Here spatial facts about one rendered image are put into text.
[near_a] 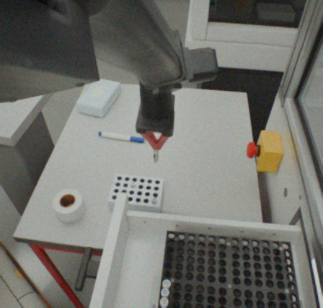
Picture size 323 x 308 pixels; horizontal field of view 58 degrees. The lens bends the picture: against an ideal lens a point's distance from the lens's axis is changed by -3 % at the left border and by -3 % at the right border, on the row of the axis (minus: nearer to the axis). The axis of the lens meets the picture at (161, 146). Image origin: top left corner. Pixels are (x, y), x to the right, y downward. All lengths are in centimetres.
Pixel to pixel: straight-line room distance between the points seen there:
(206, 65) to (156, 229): 33
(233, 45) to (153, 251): 75
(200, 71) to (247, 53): 65
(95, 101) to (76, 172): 26
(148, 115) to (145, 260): 27
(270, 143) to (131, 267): 40
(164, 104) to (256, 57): 66
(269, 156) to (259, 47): 51
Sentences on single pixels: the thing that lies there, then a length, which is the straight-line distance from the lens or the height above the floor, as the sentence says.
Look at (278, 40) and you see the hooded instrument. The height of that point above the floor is 93.
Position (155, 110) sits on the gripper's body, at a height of 106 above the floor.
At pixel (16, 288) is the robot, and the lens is 129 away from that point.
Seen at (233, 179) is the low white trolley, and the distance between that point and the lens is 82.
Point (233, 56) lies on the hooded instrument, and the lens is 113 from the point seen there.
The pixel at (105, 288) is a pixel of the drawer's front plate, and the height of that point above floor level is 93.
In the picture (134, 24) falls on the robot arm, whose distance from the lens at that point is 16.
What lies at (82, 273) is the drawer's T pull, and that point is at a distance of 53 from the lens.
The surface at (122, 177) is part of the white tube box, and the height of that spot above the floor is 80.
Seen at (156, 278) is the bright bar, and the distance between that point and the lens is 58.
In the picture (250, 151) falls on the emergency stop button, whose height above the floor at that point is 89.
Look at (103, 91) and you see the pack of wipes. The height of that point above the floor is 81.
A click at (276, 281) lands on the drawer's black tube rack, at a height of 90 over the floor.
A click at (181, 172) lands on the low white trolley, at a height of 76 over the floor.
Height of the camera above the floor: 140
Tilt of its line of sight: 47 degrees down
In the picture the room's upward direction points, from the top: straight up
